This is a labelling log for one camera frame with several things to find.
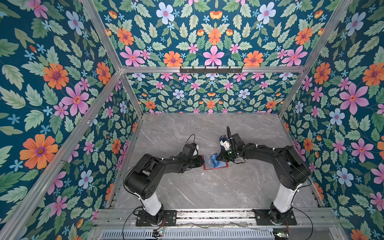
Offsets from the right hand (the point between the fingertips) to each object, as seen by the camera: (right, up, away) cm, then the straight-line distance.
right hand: (219, 155), depth 93 cm
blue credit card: (-3, -4, -2) cm, 5 cm away
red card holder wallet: (-5, -5, 0) cm, 7 cm away
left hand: (-8, -3, 0) cm, 9 cm away
